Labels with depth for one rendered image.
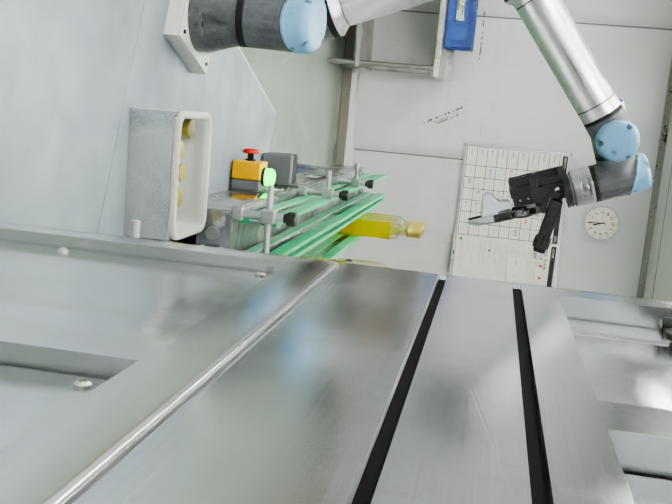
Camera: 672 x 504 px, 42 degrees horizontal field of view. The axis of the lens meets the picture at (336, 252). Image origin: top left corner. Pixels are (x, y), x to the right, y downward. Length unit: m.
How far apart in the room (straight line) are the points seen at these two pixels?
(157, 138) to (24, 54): 0.37
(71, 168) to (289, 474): 1.07
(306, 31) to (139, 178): 0.41
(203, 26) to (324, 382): 1.30
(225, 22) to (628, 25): 6.22
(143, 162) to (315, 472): 1.23
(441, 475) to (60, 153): 1.05
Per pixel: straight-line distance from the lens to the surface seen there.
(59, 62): 1.32
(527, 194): 1.79
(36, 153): 1.27
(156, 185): 1.53
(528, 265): 7.67
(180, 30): 1.66
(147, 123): 1.53
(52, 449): 0.35
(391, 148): 7.65
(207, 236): 1.70
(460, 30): 7.01
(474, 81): 7.60
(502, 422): 0.41
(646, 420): 0.45
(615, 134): 1.63
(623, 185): 1.80
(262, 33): 1.67
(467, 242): 7.65
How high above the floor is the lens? 1.37
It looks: 9 degrees down
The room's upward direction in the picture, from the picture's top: 97 degrees clockwise
